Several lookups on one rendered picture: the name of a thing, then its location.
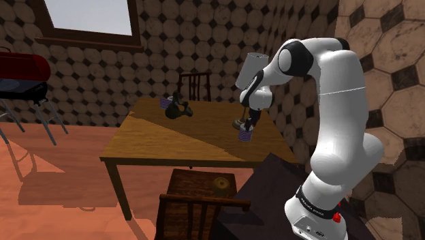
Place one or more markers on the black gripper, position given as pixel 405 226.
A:
pixel 255 116

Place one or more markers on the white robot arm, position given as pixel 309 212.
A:
pixel 338 109

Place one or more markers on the purple striped cup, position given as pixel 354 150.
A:
pixel 245 135
pixel 164 103

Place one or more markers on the white shade table lamp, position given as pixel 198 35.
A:
pixel 250 68

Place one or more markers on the dark wooden chair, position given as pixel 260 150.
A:
pixel 194 87
pixel 189 189

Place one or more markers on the olive round fruit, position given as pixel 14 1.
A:
pixel 221 186

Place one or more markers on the dark robot stand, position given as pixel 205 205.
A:
pixel 265 196

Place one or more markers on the wooden table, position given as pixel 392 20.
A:
pixel 172 139

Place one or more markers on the brown framed window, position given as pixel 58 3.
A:
pixel 89 16

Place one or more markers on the red barbecue grill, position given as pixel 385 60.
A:
pixel 23 74

